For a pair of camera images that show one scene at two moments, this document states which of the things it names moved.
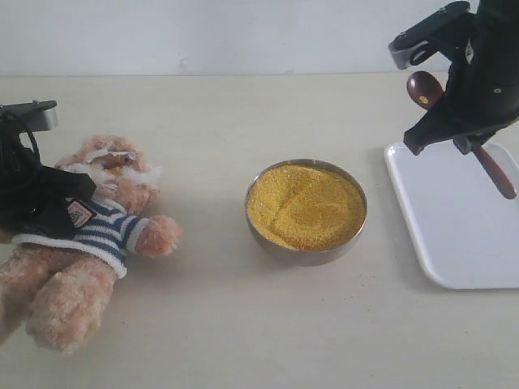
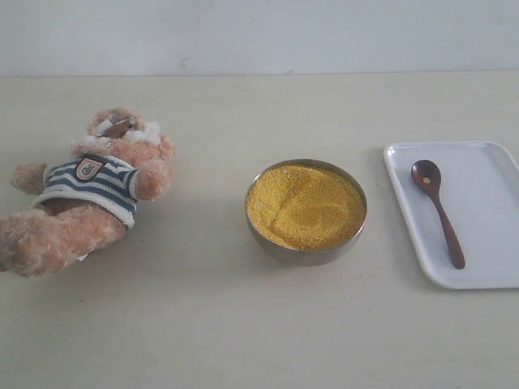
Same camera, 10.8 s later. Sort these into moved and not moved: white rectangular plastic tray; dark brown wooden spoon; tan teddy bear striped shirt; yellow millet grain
Moved: tan teddy bear striped shirt; dark brown wooden spoon
Not moved: yellow millet grain; white rectangular plastic tray
